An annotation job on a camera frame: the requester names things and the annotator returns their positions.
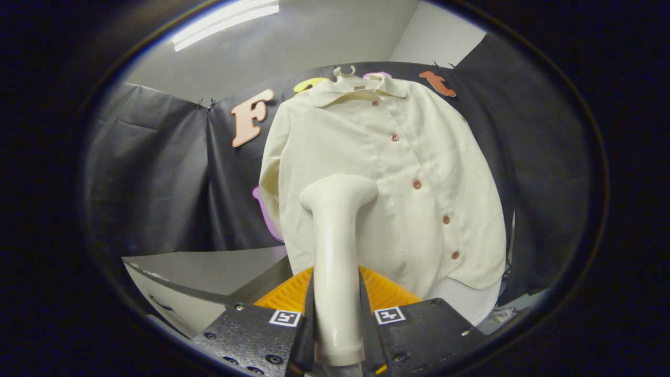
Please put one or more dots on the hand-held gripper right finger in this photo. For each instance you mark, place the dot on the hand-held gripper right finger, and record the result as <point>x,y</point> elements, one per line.
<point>424,335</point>

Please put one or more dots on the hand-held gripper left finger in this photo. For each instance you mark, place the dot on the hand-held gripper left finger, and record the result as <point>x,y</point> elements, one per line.
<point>256,335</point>

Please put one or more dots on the white garment steamer head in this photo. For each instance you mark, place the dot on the white garment steamer head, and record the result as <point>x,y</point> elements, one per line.
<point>335,251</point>

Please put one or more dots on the cream button-up shirt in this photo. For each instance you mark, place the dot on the cream button-up shirt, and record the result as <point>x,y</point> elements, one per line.
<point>345,141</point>

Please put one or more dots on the thin steamer pole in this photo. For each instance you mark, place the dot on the thin steamer pole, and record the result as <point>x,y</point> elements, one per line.
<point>512,235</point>

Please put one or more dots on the white clothes hanger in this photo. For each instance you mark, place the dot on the white clothes hanger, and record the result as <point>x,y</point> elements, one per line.
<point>344,73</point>

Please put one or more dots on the white cabinet with grey top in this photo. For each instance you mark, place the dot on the white cabinet with grey top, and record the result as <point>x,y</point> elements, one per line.
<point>209,267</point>

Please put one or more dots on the black backdrop cloth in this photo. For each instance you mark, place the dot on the black backdrop cloth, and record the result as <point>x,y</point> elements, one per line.
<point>157,178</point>

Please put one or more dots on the small black backdrop clip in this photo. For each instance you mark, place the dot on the small black backdrop clip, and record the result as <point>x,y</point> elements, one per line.
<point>443,65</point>
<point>207,103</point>

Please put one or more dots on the ceiling light panel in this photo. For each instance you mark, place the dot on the ceiling light panel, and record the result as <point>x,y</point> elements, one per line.
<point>220,23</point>

